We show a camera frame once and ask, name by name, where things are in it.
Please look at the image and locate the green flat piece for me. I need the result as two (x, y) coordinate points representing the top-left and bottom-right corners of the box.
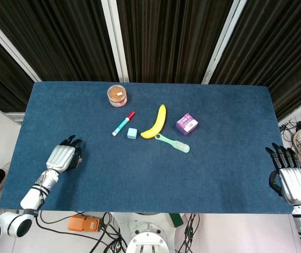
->
(169, 213), (184, 227)

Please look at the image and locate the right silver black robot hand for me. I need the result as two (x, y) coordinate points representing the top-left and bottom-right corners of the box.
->
(265, 143), (301, 206)

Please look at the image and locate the blue table cloth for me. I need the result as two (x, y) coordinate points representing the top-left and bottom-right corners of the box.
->
(0, 81), (295, 215)

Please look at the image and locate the teal marker with red cap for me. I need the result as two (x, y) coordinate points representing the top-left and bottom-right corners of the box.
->
(112, 111), (136, 137)

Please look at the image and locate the light green brush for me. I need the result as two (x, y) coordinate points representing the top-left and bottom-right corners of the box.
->
(154, 133), (190, 153)

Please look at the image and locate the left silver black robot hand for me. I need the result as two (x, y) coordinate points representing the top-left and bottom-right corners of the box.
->
(46, 134), (84, 174)

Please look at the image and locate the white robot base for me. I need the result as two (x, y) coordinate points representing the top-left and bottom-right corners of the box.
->
(113, 212), (185, 253)

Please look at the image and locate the clear jar with orange contents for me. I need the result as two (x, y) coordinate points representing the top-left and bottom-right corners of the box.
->
(106, 84), (129, 108)

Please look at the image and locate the dark pleated curtain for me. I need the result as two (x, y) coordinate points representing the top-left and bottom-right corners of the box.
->
(209, 0), (301, 122)
(0, 0), (119, 82)
(117, 0), (235, 84)
(0, 25), (34, 113)

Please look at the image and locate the purple tissue pack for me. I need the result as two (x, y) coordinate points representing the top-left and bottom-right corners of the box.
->
(176, 112), (200, 136)

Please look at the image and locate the black floor cable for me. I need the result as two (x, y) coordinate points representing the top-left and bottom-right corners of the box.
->
(279, 108), (301, 144)
(176, 213), (201, 253)
(34, 210), (127, 253)

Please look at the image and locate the yellow banana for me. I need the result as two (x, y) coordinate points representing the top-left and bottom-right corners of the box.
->
(140, 104), (168, 139)

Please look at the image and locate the orange box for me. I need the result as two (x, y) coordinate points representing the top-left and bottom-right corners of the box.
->
(67, 215), (103, 232)

